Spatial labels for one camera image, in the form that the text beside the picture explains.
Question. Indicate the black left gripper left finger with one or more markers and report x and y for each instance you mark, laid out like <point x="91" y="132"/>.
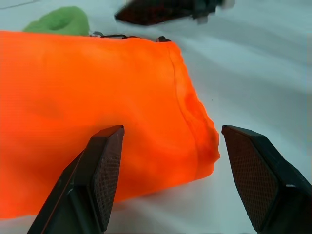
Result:
<point x="80" y="185"/>

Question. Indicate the green fabric pouch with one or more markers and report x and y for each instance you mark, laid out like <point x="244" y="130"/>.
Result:
<point x="70" y="22"/>

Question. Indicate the orange fabric pouch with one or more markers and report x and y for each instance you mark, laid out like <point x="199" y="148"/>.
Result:
<point x="97" y="97"/>

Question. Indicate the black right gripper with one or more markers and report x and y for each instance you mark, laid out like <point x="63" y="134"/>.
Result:
<point x="206" y="8"/>

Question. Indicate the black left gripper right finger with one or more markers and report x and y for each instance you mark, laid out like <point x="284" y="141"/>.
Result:
<point x="265" y="180"/>

